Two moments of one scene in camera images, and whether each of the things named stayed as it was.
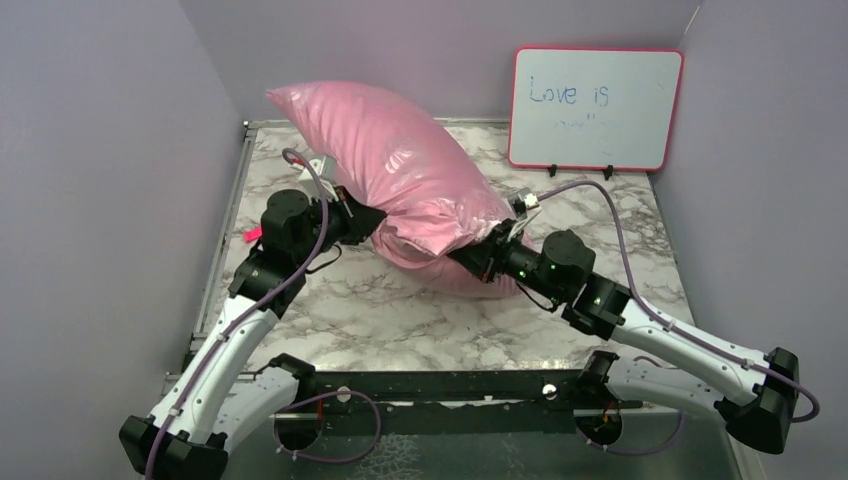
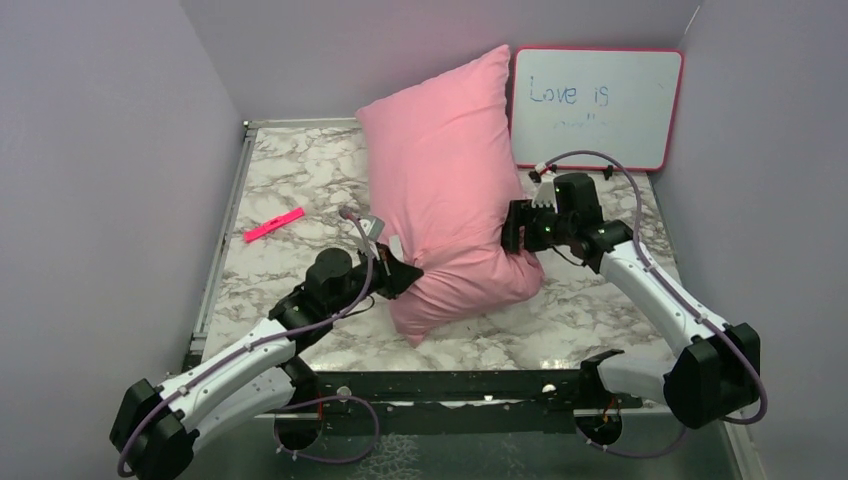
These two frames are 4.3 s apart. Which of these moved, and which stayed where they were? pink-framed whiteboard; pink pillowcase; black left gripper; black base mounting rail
Moved: black left gripper; pink pillowcase
Stayed: black base mounting rail; pink-framed whiteboard
